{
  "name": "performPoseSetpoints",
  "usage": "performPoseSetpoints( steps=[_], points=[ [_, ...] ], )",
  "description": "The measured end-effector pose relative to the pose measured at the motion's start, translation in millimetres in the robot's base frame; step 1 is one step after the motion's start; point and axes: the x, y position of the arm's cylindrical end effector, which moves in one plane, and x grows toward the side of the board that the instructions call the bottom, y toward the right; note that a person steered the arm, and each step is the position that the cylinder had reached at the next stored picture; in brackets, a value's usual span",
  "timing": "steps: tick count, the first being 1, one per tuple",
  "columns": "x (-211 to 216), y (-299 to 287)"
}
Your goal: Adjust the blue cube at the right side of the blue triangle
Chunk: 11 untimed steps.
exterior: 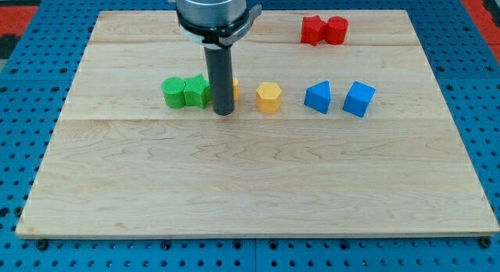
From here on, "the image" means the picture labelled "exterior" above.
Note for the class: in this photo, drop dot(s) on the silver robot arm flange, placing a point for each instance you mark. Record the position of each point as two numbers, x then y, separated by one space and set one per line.
215 24

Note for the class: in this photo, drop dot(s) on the blue triangle block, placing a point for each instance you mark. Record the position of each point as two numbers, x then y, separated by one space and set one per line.
318 97

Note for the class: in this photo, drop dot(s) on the blue cube block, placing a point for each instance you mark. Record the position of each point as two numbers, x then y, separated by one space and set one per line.
358 98

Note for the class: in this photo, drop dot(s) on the yellow hexagon block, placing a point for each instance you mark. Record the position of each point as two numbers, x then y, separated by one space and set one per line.
268 97

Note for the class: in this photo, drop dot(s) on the yellow block behind rod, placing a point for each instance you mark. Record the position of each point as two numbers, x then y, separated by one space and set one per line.
236 88

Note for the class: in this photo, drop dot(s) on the green star block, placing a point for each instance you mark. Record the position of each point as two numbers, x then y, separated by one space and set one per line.
195 91

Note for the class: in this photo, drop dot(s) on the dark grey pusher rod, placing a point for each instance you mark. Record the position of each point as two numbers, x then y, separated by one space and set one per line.
219 69

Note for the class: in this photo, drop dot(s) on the light wooden board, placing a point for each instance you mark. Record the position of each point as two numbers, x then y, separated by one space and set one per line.
122 165

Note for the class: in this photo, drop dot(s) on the green cylinder block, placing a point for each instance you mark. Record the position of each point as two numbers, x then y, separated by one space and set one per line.
173 92

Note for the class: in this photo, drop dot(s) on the red star block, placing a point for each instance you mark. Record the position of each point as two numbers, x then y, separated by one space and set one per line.
314 30

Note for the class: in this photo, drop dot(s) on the red cylinder block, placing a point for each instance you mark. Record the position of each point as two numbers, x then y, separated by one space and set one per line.
337 27

